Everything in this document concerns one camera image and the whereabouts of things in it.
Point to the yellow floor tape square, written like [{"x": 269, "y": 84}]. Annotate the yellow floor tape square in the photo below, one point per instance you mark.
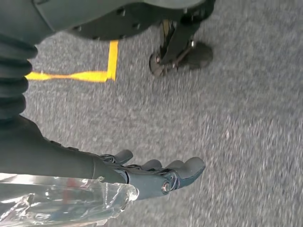
[{"x": 90, "y": 76}]

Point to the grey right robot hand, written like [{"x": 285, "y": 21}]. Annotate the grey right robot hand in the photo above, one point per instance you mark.
[{"x": 47, "y": 156}]

